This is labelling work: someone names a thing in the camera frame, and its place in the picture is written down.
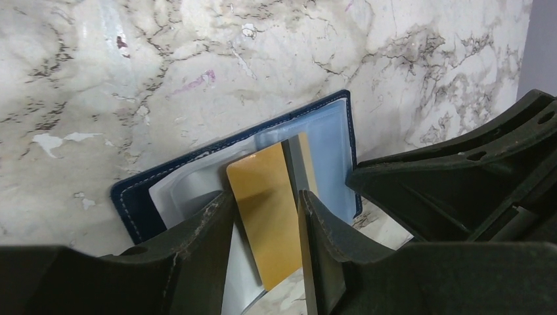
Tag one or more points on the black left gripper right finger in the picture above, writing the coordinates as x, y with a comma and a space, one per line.
346, 272

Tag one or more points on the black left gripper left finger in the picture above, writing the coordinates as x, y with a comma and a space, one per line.
130, 278

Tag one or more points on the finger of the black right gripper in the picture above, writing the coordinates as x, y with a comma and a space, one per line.
461, 196
522, 111

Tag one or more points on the blue leather card holder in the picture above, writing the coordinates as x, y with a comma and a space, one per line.
164, 196

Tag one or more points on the gold credit card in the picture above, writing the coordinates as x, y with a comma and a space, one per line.
265, 185

